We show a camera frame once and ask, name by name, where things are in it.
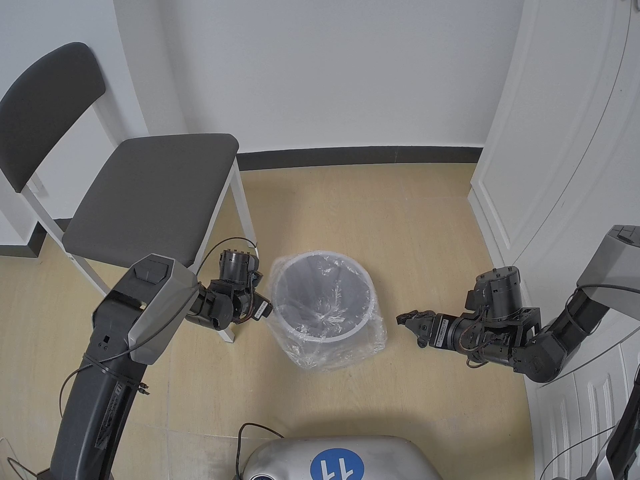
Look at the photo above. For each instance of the clear plastic bag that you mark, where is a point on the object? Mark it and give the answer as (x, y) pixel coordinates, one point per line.
(370, 338)

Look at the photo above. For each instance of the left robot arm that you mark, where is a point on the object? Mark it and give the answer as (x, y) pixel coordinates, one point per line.
(155, 293)

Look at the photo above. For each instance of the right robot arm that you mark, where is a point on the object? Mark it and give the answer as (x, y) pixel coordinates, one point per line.
(545, 353)

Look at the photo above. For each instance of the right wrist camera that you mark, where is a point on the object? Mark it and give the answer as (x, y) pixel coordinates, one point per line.
(476, 300)

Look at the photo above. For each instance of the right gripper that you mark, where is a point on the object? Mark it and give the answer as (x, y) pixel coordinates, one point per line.
(452, 333)

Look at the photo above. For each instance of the white trash bin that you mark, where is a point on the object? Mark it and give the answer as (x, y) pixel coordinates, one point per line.
(320, 337)

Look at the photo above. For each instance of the grey chair with white legs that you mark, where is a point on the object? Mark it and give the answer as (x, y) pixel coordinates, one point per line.
(160, 193)

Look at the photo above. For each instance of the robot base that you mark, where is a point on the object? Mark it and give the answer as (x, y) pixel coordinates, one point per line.
(300, 458)

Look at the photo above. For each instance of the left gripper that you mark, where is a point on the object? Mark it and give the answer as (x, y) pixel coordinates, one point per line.
(261, 309)

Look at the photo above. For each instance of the white wardrobe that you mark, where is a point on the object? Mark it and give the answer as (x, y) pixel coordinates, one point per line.
(560, 118)

